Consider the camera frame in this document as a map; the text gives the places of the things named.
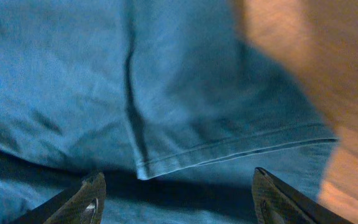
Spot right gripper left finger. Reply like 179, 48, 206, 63
11, 172, 106, 224

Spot navy blue shorts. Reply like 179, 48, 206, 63
0, 0, 336, 223

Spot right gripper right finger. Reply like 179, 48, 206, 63
252, 167, 352, 224

